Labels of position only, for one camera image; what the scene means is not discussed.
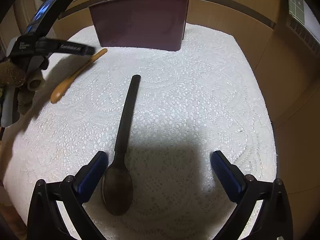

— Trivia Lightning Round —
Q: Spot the white lace tablecloth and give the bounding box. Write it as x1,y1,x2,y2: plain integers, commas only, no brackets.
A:
1,24,277,239

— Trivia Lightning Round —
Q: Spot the black handled metal spoon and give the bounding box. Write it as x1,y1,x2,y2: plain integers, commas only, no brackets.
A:
101,75,141,216

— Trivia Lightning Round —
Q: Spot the green white dish towel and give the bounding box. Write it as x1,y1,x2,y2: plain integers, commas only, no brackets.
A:
288,0,305,24

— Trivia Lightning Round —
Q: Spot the wooden spoon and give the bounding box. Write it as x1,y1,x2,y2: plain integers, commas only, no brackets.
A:
50,48,108,104

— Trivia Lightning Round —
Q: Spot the maroon plastic utensil holder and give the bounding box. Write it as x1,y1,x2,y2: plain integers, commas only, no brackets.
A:
89,0,189,51

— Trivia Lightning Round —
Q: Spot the small grey vent grille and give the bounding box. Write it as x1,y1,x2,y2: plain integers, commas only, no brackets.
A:
286,16,319,58

